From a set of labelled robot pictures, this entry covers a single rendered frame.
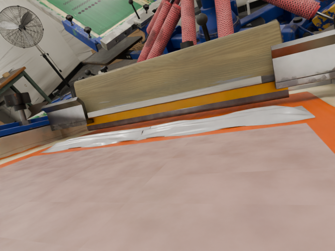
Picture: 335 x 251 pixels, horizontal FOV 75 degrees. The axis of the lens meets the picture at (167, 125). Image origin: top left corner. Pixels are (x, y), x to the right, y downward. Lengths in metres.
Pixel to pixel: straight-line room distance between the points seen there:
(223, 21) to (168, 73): 0.46
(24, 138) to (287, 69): 0.43
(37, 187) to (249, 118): 0.19
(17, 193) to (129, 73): 0.25
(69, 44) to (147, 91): 5.56
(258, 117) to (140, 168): 0.13
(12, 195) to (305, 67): 0.31
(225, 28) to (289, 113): 0.56
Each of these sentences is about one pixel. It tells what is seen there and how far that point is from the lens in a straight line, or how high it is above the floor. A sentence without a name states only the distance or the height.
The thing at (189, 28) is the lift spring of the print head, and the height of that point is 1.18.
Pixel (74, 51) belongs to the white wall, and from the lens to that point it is 5.92.
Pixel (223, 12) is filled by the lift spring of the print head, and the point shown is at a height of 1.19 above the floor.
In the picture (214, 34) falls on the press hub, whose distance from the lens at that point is 1.04.
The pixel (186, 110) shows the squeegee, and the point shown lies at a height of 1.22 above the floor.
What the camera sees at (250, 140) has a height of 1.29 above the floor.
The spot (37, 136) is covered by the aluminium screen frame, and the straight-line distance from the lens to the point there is 0.48.
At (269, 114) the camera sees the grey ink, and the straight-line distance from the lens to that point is 0.23.
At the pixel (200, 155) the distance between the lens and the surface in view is 0.16.
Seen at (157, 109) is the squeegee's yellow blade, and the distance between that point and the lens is 0.37.
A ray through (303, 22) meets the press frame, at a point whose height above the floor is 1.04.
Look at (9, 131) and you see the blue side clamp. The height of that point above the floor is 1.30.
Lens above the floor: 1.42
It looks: 37 degrees down
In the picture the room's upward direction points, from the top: 29 degrees counter-clockwise
